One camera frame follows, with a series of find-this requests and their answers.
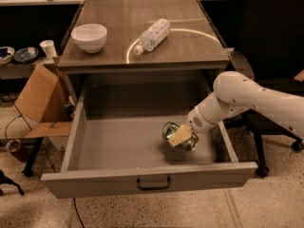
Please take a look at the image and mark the white ceramic bowl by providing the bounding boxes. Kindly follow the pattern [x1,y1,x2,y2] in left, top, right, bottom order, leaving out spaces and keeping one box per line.
[71,24,107,53]

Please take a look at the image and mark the green crushed soda can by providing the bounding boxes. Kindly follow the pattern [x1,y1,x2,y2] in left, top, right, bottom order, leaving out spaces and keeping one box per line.
[161,122,199,151]

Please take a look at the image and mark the black floor cable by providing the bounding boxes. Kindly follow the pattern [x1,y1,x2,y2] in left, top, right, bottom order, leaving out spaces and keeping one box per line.
[72,198,86,228]

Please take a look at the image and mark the clear plastic water bottle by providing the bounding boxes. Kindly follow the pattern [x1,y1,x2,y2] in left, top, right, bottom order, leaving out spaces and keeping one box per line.
[134,19,171,55]

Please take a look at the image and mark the white paper cup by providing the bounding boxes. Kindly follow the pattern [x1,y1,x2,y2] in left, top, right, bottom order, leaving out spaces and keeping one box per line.
[40,40,57,59]

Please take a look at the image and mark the white patterned bowl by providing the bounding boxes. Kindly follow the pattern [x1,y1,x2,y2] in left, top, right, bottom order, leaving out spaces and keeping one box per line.
[0,47,15,65]

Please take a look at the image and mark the open grey top drawer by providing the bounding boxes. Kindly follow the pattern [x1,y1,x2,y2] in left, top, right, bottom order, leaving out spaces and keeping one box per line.
[42,75,257,199]

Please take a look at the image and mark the black stand leg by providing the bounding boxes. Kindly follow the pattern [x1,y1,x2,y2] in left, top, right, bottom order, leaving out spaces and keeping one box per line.
[23,138,43,177]

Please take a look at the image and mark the small brown cup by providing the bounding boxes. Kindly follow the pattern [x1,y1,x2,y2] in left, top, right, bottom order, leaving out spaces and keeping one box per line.
[6,139,29,162]

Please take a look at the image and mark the grey cabinet with top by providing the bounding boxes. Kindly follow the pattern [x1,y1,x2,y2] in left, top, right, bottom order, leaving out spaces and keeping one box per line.
[57,0,231,104]

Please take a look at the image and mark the dark blue bowl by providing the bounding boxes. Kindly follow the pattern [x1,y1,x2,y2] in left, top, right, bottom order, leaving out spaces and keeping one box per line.
[13,47,39,64]

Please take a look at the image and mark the black drawer handle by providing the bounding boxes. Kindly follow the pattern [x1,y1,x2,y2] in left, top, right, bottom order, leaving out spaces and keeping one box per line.
[136,177,171,191]

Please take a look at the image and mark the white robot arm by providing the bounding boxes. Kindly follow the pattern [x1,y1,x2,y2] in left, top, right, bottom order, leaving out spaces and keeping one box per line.
[168,71,304,147]

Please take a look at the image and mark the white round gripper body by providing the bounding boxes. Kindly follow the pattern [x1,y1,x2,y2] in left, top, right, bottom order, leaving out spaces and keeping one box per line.
[186,104,219,133]

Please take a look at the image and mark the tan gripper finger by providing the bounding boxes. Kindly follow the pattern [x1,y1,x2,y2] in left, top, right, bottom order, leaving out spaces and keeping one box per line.
[168,124,192,147]

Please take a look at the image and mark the brown cardboard box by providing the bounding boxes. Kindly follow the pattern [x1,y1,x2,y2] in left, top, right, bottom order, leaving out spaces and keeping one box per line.
[15,65,72,138]

